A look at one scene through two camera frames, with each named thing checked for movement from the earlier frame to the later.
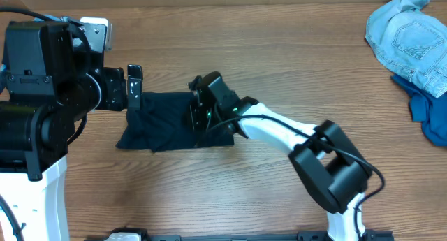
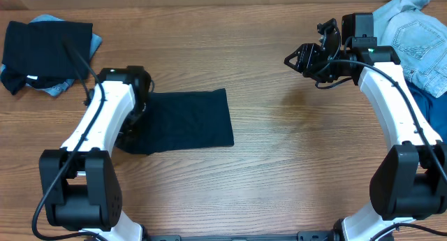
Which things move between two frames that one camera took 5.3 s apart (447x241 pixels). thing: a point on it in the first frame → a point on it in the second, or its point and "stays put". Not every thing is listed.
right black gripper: x=197 y=103 → x=323 y=54
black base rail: x=140 y=235 stays put
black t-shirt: x=163 y=123 stays put
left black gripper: x=134 y=86 → x=130 y=135
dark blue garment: x=431 y=112 stays put
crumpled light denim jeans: x=410 y=42 stays put
